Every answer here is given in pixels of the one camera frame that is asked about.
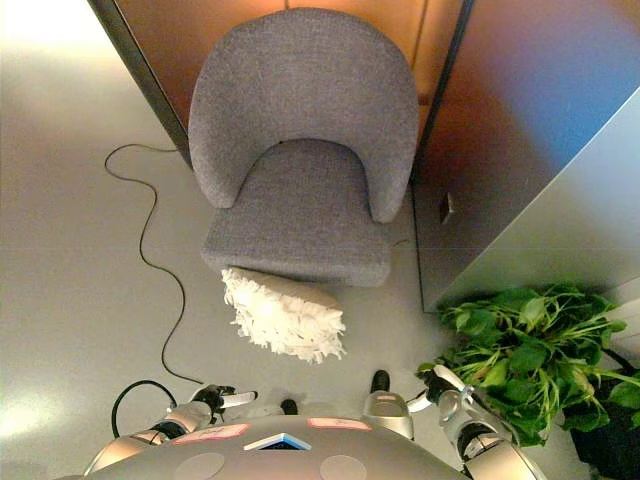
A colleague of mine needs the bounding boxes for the green leafy plant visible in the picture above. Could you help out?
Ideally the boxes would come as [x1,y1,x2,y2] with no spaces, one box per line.
[416,282,640,449]

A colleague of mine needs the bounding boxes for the silver right robot leg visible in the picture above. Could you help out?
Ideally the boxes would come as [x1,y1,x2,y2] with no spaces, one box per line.
[361,369,416,442]

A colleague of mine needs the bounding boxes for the black plant pot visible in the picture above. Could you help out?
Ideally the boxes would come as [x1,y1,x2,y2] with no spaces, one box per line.
[568,349,640,480]

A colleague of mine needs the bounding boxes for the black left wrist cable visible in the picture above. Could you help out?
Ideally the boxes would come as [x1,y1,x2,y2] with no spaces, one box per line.
[110,379,179,442]

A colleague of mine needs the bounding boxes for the black door frame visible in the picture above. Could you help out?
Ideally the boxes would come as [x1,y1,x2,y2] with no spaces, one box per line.
[86,0,194,167]

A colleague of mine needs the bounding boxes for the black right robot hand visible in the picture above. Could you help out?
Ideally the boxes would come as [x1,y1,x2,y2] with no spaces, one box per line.
[405,363,469,414]

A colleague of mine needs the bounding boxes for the silver robot torso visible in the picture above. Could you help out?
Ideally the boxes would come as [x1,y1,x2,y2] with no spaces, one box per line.
[74,415,471,480]

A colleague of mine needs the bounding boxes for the black floor cable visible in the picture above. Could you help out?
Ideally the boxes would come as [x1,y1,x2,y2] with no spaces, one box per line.
[103,143,207,387]

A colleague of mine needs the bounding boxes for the grey fabric armchair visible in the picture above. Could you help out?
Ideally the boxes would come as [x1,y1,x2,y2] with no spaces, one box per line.
[187,6,420,289]

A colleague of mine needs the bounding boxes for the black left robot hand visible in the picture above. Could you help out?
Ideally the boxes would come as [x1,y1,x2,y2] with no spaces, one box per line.
[192,383,259,416]

